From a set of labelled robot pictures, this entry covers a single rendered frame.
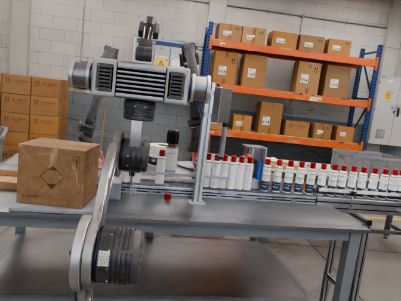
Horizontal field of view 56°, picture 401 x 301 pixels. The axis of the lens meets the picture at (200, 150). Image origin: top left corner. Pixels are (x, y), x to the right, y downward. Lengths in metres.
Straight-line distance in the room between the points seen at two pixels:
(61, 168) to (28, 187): 0.18
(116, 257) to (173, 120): 5.54
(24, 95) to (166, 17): 2.72
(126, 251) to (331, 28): 6.49
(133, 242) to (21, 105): 4.41
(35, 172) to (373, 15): 6.71
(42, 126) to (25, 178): 3.62
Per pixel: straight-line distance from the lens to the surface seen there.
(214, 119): 2.02
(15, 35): 7.09
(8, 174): 2.43
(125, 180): 2.17
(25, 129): 5.51
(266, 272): 2.87
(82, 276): 1.23
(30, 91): 5.47
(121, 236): 1.23
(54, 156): 1.79
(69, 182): 1.79
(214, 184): 2.23
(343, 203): 2.56
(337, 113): 7.32
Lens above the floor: 1.43
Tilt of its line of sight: 9 degrees down
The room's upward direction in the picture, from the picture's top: 7 degrees clockwise
